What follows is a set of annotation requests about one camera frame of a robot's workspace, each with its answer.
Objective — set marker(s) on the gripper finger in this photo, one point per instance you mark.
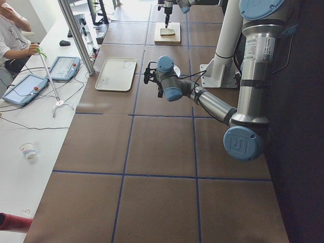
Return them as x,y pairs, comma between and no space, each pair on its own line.
168,19

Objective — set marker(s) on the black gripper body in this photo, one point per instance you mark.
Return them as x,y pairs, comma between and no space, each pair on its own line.
160,89
167,10

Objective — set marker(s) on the bread slice with seeded crust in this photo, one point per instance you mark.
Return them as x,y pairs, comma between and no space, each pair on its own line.
167,32

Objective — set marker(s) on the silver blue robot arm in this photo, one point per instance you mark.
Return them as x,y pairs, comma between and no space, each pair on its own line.
241,108
184,6

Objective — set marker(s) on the white round plate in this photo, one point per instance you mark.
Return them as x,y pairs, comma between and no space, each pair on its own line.
177,70

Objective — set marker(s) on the bamboo cutting board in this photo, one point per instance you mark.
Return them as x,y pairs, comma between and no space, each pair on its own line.
176,39

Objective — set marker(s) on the cream tray with bear print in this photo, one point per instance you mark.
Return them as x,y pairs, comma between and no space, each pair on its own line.
116,74

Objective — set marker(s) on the black monitor stand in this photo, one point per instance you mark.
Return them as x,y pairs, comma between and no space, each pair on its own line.
97,11

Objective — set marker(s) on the far blue teach pendant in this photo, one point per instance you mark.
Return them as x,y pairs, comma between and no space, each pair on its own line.
64,68

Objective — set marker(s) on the blue teach pendant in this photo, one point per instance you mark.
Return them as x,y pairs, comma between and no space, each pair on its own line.
25,90
64,68

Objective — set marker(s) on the black keyboard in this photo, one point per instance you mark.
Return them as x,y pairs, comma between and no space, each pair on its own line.
79,18

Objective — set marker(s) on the black computer mouse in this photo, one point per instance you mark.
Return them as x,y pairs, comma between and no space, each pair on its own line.
64,43

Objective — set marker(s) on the white reacher grabber stick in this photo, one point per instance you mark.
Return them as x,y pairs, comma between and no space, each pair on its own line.
59,103

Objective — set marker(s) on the near blue teach pendant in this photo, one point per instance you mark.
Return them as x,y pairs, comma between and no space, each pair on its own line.
25,90

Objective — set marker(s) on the person in white shirt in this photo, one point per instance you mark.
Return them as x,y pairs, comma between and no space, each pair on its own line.
16,49

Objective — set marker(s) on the paper cup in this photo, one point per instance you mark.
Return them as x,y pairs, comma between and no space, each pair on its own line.
28,150

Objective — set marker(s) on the red cylinder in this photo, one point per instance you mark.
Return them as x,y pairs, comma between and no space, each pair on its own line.
15,223

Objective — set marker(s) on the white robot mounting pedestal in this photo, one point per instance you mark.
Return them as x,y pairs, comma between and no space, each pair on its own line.
220,72

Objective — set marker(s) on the aluminium frame post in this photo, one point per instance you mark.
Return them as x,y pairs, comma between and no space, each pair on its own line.
68,15

